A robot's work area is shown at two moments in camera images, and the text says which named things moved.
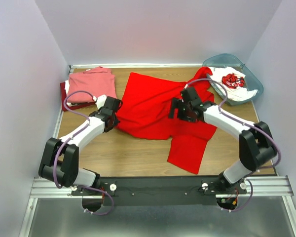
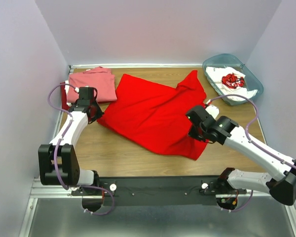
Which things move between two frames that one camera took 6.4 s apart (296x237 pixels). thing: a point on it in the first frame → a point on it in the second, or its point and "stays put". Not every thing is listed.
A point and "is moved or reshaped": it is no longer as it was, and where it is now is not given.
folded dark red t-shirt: x=63 y=95 stays put
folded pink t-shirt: x=97 y=81 stays put
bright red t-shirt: x=144 y=113 is moved or reshaped
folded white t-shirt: x=66 y=88 stays put
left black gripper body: x=116 y=121 → x=98 y=112
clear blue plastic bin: x=232 y=79 stays put
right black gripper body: x=183 y=112 → x=196 y=132
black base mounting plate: x=160 y=191 stays put
